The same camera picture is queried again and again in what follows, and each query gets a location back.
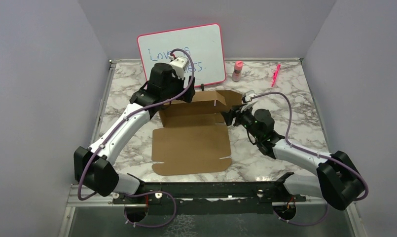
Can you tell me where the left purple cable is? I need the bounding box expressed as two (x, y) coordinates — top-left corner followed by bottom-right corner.
(77, 48), (196, 229)

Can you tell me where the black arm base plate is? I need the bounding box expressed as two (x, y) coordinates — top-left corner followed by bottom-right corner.
(112, 181), (306, 215)

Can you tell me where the purple cable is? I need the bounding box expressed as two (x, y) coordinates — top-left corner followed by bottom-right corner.
(249, 91), (369, 227)
(77, 48), (196, 229)

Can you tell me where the brown cardboard box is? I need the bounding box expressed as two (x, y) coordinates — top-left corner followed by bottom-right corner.
(151, 90), (242, 176)

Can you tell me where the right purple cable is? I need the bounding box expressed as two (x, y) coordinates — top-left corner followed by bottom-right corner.
(249, 91), (369, 227)

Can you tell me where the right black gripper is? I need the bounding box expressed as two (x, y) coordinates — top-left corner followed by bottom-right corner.
(221, 102), (262, 140)

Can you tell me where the pink-framed whiteboard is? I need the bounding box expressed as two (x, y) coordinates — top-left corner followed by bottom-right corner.
(137, 23), (226, 87)

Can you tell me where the aluminium table frame rail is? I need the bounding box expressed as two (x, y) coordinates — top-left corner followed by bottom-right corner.
(73, 57), (368, 226)

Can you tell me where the pink-capped spray bottle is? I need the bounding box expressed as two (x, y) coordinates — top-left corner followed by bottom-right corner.
(231, 61), (243, 82)

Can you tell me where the pink marker pen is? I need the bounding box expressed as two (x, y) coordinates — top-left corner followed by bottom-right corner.
(271, 64), (281, 87)

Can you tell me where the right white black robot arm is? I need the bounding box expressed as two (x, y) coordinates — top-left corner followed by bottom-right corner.
(221, 104), (368, 210)

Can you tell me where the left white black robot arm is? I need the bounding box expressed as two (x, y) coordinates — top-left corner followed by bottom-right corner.
(74, 59), (195, 203)

